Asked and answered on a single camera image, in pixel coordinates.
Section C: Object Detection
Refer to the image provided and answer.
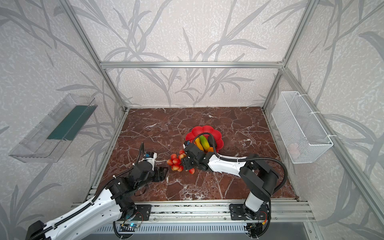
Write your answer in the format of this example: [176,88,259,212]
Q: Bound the green yellow fake cucumber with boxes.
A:
[199,135,211,152]

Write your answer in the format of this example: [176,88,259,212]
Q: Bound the yellow fake fruit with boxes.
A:
[194,138,204,151]

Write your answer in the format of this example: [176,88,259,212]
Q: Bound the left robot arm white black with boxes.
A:
[26,160,169,240]

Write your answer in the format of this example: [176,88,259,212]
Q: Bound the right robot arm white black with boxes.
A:
[182,141,288,219]

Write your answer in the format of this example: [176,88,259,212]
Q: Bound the red flower-shaped fruit bowl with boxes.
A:
[185,126,224,152]

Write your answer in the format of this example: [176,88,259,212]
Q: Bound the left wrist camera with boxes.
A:
[145,152,157,170]

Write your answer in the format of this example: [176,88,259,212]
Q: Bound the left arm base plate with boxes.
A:
[126,204,152,222]

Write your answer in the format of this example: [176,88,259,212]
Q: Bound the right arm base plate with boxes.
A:
[229,204,270,222]

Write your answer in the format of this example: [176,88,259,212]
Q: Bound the clear acrylic wall shelf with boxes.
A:
[9,94,98,163]

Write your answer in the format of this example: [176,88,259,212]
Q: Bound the aluminium frame crossbar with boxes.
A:
[99,62,283,69]

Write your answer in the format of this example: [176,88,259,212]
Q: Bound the white wire mesh basket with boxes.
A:
[272,91,334,164]

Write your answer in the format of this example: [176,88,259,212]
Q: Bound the aluminium front rail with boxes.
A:
[61,199,317,224]

